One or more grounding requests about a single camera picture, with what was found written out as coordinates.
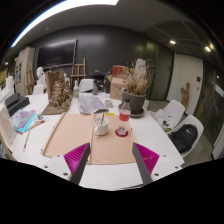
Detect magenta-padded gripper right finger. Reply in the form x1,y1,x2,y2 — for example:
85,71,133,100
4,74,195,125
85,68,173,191
131,142,183,186

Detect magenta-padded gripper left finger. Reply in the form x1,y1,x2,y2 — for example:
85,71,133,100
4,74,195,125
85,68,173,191
42,142,92,185

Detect clear red-labelled drink bottle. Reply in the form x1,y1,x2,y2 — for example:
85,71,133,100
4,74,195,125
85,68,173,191
117,97,132,137

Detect tan table mat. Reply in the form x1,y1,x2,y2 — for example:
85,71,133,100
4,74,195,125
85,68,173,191
41,112,137,165

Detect white ceramic mug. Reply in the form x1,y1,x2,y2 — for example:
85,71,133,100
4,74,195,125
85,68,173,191
93,116,110,137

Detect flat round red coaster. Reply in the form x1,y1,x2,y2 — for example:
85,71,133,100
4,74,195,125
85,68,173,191
114,128,130,138

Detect black backpack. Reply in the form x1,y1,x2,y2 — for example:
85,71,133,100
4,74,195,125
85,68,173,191
168,123,199,154

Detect loose white papers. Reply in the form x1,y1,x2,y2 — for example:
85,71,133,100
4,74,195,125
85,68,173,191
153,108,174,129

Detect grey plant saucer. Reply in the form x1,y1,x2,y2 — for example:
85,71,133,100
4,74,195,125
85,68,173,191
117,102,146,119

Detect grey printed newspaper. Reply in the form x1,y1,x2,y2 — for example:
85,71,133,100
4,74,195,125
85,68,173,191
78,93,109,115

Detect dried plant in grey pot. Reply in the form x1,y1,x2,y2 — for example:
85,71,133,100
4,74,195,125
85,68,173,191
120,59,157,115

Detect white plastic chair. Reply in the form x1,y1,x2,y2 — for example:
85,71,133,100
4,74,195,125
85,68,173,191
32,83,46,95
161,99,186,129
168,114,205,158
78,78,95,94

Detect colourful picture book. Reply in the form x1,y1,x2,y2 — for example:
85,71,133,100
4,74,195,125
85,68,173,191
11,109,38,134

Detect golden relief sculpture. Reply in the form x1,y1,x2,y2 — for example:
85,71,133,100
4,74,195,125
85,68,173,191
42,69,74,115

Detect green white squeeze bottle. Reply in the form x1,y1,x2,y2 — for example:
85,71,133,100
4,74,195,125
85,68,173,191
72,79,80,99

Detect wooden figure sculpture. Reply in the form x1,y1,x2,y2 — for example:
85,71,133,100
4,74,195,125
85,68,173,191
180,82,191,108

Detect brown cardboard box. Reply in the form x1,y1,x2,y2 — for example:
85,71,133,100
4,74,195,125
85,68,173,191
107,74,128,101

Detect black stacked boxes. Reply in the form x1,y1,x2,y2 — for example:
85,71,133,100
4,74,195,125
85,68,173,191
3,92,31,118

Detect wooden easel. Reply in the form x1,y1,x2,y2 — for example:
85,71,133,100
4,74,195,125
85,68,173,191
69,58,88,89
25,61,36,95

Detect white plaster bust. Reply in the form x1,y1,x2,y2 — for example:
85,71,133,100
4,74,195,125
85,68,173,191
35,66,47,86

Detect red box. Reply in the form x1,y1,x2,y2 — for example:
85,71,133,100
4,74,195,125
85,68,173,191
111,65,125,78

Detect white draped plaster statue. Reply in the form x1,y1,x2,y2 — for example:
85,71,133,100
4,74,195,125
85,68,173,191
134,58,148,79

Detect recessed ceiling spotlights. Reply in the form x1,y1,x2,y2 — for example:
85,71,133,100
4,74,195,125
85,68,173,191
169,39,221,81

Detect long ceiling light panel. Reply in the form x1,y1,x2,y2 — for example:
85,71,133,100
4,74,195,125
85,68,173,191
9,0,119,49

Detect wooden handled paint brush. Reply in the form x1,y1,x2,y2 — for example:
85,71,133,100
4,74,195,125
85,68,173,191
23,119,46,134

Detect black wall screen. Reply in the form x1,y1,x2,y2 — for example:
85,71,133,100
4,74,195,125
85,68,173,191
36,39,78,69

